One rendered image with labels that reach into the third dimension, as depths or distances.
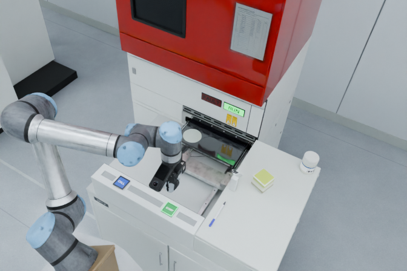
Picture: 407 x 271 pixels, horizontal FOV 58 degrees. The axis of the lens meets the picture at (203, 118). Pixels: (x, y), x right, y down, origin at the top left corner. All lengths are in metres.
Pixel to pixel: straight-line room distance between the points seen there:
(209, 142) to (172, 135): 0.75
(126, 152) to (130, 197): 0.57
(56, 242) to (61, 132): 0.40
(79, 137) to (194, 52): 0.74
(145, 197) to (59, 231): 0.43
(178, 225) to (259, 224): 0.34
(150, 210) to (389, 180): 2.22
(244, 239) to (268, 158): 0.45
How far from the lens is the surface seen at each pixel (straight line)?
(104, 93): 3.65
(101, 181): 1.75
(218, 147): 1.93
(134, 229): 1.91
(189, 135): 1.98
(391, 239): 3.04
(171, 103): 2.09
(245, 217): 1.64
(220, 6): 1.54
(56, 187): 1.46
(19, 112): 1.28
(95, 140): 1.18
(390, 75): 3.26
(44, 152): 1.42
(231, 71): 1.66
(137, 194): 1.69
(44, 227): 1.40
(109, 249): 1.42
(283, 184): 1.77
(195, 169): 1.86
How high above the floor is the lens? 2.36
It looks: 45 degrees down
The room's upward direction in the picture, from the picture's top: 5 degrees clockwise
